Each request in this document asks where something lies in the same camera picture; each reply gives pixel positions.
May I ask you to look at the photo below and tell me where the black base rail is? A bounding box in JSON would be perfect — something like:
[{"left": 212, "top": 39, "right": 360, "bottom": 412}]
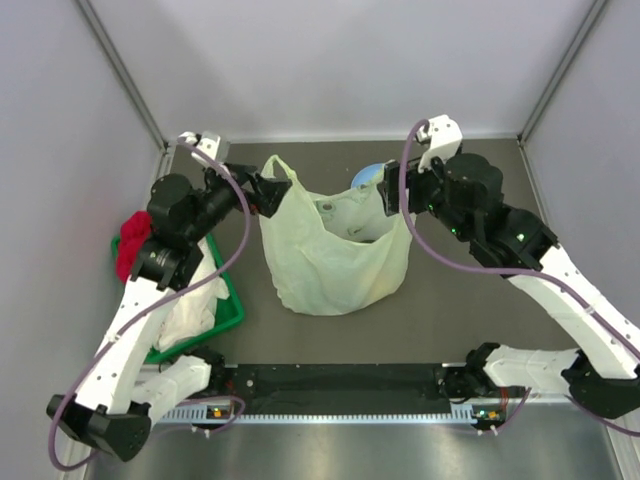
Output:
[{"left": 210, "top": 364, "right": 502, "bottom": 415}]

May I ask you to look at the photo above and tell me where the white cloth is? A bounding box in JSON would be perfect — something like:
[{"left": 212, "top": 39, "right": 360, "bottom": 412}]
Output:
[{"left": 157, "top": 239, "right": 232, "bottom": 351}]

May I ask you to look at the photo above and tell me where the red cloth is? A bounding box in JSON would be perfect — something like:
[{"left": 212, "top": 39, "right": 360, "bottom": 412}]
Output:
[{"left": 115, "top": 211, "right": 151, "bottom": 284}]

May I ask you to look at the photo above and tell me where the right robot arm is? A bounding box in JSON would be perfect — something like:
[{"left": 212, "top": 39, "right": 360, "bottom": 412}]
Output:
[{"left": 378, "top": 115, "right": 639, "bottom": 420}]

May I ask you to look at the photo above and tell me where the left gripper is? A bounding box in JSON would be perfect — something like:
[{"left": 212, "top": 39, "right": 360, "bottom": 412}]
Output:
[{"left": 184, "top": 162, "right": 290, "bottom": 243}]

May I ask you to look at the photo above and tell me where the blue round plate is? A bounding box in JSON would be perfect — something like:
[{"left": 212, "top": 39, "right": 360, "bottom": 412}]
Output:
[{"left": 351, "top": 163, "right": 385, "bottom": 188}]

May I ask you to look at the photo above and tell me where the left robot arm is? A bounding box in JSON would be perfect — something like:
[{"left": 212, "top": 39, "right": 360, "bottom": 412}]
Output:
[{"left": 46, "top": 132, "right": 292, "bottom": 472}]

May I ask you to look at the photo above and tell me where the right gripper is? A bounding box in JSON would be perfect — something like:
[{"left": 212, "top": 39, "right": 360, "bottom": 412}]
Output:
[{"left": 377, "top": 152, "right": 471, "bottom": 243}]

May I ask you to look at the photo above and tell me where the light green plastic bag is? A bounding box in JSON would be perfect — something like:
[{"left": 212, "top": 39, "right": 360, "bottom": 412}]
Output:
[{"left": 259, "top": 155, "right": 413, "bottom": 316}]

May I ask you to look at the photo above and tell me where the green plastic tray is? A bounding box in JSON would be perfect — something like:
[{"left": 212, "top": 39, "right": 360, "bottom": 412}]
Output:
[{"left": 110, "top": 232, "right": 247, "bottom": 366}]

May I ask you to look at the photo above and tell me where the aluminium frame profile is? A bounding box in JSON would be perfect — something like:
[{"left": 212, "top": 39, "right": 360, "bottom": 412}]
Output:
[{"left": 72, "top": 0, "right": 169, "bottom": 151}]

